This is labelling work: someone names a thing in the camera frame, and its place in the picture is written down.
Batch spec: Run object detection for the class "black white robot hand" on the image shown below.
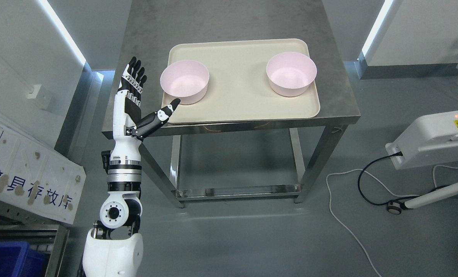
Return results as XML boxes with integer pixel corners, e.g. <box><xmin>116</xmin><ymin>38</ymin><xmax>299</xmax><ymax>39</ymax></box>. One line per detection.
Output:
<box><xmin>113</xmin><ymin>56</ymin><xmax>181</xmax><ymax>141</ymax></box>

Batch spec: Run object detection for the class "pink bowl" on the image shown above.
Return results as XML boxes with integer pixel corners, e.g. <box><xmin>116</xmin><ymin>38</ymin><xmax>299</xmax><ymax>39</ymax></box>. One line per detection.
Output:
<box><xmin>266</xmin><ymin>52</ymin><xmax>317</xmax><ymax>97</ymax></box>
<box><xmin>160</xmin><ymin>60</ymin><xmax>210</xmax><ymax>105</ymax></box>

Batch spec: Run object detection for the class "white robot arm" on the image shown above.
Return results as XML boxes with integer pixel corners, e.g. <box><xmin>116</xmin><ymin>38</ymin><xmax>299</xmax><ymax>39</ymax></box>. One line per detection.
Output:
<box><xmin>81</xmin><ymin>136</ymin><xmax>144</xmax><ymax>277</ymax></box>

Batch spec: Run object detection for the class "metal shelf rack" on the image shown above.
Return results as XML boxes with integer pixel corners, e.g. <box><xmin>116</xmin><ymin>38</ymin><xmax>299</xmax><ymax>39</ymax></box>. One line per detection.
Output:
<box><xmin>0</xmin><ymin>200</ymin><xmax>69</xmax><ymax>277</ymax></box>

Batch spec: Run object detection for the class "stainless steel table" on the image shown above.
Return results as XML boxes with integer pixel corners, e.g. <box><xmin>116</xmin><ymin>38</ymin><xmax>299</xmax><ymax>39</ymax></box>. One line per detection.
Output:
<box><xmin>111</xmin><ymin>0</ymin><xmax>360</xmax><ymax>204</ymax></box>

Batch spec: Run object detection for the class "white sign board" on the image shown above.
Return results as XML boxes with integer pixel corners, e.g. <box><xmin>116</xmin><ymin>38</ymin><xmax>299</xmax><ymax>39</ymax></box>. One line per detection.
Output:
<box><xmin>0</xmin><ymin>114</ymin><xmax>86</xmax><ymax>224</ymax></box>

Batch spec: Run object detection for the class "beige plastic tray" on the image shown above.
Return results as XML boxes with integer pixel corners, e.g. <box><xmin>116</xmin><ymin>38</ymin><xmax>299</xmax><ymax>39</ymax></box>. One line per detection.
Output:
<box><xmin>168</xmin><ymin>38</ymin><xmax>320</xmax><ymax>125</ymax></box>

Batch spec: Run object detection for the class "blue storage bin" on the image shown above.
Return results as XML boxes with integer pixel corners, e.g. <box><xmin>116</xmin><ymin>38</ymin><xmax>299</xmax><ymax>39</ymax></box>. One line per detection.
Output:
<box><xmin>0</xmin><ymin>241</ymin><xmax>46</xmax><ymax>277</ymax></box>

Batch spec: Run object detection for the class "white machine with warning label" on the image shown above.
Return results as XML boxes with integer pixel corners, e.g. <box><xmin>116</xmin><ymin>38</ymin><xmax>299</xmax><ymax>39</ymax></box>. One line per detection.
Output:
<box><xmin>385</xmin><ymin>111</ymin><xmax>458</xmax><ymax>170</ymax></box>

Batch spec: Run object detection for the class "white wall socket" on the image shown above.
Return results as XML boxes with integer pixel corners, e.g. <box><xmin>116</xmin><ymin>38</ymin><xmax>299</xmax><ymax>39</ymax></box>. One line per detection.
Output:
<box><xmin>26</xmin><ymin>84</ymin><xmax>43</xmax><ymax>100</ymax></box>

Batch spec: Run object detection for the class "white floor cable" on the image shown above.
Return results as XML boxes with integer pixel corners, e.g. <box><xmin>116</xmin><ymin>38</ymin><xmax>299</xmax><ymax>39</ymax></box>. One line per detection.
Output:
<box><xmin>326</xmin><ymin>169</ymin><xmax>420</xmax><ymax>277</ymax></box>

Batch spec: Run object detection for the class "black power cable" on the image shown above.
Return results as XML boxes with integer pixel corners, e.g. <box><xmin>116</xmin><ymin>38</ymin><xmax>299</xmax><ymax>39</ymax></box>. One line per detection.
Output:
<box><xmin>358</xmin><ymin>152</ymin><xmax>446</xmax><ymax>206</ymax></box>

